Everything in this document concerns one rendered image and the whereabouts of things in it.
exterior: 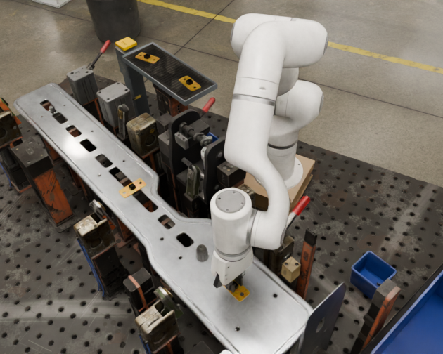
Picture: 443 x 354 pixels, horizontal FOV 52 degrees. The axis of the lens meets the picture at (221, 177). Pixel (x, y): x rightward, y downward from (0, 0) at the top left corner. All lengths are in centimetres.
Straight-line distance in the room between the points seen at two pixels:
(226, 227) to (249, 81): 29
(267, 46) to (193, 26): 335
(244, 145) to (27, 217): 117
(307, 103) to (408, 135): 186
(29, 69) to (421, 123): 300
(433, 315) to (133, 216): 83
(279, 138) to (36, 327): 99
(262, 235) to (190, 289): 35
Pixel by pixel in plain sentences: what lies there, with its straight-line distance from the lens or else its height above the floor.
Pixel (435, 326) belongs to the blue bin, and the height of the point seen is 103.
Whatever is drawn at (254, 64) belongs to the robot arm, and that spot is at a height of 154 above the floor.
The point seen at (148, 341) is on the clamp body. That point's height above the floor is 100.
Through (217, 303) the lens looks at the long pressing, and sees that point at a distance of 119.
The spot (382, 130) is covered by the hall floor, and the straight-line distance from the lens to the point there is 322.
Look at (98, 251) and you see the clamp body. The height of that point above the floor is 94.
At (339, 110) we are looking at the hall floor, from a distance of 332.
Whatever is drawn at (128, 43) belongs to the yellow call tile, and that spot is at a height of 116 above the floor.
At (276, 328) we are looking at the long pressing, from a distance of 116.
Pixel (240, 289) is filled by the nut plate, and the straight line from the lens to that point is 120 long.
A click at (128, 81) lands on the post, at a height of 100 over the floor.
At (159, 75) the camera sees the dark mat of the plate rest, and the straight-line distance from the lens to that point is 160.
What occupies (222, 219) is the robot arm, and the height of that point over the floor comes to 134.
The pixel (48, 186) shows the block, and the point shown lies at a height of 90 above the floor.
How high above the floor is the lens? 206
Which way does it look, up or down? 47 degrees down
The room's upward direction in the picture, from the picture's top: 3 degrees counter-clockwise
